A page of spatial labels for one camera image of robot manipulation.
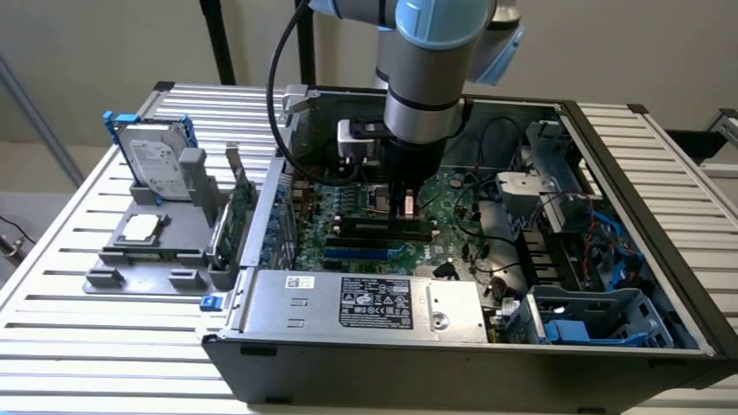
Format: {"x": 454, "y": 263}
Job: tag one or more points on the silver power supply unit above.
{"x": 324, "y": 311}

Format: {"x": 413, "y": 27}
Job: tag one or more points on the green motherboard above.
{"x": 444, "y": 207}

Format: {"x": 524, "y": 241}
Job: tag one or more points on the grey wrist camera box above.
{"x": 353, "y": 139}

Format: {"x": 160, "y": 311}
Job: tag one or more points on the metal disk bay cage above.
{"x": 548, "y": 147}

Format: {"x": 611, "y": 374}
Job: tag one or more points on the grey metal frame bar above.
{"x": 35, "y": 116}

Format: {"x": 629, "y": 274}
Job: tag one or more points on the blue drive caddy clip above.
{"x": 568, "y": 332}

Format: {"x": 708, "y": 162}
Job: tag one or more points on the round coin battery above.
{"x": 457, "y": 182}

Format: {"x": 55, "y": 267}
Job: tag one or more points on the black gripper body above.
{"x": 413, "y": 160}

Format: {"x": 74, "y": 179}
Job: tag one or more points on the black stand pole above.
{"x": 308, "y": 52}
{"x": 220, "y": 43}

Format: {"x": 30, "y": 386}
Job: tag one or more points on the grey-blue drive cage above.
{"x": 603, "y": 302}

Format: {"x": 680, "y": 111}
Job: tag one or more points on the grey case latch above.
{"x": 294, "y": 97}

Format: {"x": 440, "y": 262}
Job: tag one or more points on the silver CPU chip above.
{"x": 142, "y": 227}

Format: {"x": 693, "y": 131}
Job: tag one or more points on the aluminium frame with black plate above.
{"x": 701, "y": 142}

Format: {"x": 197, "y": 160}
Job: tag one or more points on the black expansion slot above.
{"x": 358, "y": 242}

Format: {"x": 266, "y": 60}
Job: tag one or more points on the blue hard disk carrier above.
{"x": 188, "y": 129}

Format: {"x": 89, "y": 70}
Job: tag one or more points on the black open PC case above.
{"x": 404, "y": 372}

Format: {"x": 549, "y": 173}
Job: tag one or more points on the blue case latch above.
{"x": 212, "y": 302}

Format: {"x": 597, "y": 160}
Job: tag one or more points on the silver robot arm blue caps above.
{"x": 424, "y": 78}

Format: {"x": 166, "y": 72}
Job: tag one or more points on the blue expansion slot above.
{"x": 361, "y": 253}

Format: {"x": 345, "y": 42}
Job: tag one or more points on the green graphics card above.
{"x": 232, "y": 225}

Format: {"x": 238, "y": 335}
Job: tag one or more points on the black RAM slot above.
{"x": 381, "y": 235}

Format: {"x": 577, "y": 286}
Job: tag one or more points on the grey parts rack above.
{"x": 148, "y": 263}

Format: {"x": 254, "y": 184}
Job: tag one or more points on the silver hard disk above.
{"x": 156, "y": 164}

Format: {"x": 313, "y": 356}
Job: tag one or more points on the CPU socket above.
{"x": 378, "y": 194}

